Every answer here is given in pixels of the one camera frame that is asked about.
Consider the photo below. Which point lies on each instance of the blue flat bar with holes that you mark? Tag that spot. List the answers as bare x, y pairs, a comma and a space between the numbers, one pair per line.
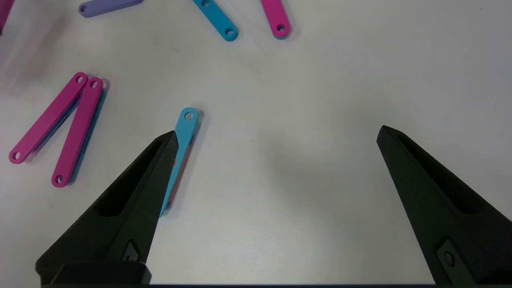
186, 128
218, 20

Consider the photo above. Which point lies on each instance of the pink bar with holes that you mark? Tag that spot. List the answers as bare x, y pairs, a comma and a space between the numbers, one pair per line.
276, 18
48, 120
78, 132
4, 12

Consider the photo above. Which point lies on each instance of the purple short flat bar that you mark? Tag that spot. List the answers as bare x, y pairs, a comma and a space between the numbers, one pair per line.
108, 7

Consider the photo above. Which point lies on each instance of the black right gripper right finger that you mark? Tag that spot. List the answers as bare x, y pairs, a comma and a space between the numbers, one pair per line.
452, 224

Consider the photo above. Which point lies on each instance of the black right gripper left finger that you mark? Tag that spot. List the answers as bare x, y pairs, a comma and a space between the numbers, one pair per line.
120, 232

